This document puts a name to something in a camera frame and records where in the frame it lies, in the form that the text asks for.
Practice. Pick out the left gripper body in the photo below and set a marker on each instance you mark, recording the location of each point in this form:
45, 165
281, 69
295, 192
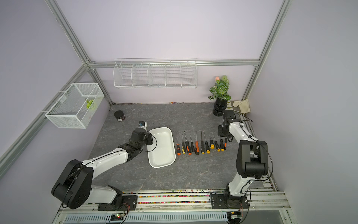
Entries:
148, 141

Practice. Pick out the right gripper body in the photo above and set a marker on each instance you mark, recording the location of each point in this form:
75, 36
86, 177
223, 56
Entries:
222, 132

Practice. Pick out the yellow handled screwdriver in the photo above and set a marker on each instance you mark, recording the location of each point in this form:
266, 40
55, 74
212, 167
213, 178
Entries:
221, 144

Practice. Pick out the black yellow long screwdriver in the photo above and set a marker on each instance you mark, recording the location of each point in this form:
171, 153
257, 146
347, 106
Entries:
216, 144

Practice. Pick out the black yellow stubby screwdriver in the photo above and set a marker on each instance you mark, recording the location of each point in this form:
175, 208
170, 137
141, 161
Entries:
207, 147

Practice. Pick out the white storage box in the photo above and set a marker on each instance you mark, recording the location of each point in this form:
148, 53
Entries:
162, 152

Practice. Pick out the yellow collar screwdriver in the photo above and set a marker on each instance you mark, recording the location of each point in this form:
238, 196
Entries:
202, 145

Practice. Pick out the black handled screwdriver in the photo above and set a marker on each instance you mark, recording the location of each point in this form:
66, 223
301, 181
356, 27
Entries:
192, 145

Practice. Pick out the small orange black screwdriver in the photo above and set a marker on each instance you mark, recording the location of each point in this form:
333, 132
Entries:
188, 149

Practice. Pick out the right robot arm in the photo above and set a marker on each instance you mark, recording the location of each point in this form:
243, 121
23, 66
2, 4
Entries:
252, 161

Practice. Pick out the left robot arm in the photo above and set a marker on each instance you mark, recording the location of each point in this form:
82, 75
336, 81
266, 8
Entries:
74, 186

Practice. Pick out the beige cloth bag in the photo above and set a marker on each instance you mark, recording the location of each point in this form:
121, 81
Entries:
239, 106

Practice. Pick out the black jar with label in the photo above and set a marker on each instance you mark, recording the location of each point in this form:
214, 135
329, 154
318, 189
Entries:
119, 115

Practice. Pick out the potted green plant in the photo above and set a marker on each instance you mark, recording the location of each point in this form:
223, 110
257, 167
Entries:
220, 94

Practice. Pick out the green object in basket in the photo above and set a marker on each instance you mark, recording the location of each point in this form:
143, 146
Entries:
90, 104

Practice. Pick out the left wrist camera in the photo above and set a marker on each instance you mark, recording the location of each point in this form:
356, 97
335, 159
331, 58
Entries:
142, 124

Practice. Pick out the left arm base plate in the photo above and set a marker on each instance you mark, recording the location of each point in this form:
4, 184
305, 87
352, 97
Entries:
121, 203

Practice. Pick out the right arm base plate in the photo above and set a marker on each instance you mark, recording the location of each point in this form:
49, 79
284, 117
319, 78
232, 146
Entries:
221, 201

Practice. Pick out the white mesh wall basket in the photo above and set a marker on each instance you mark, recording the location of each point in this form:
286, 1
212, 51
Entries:
70, 110

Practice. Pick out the white wire wall shelf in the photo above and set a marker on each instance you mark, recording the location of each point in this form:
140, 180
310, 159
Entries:
155, 73

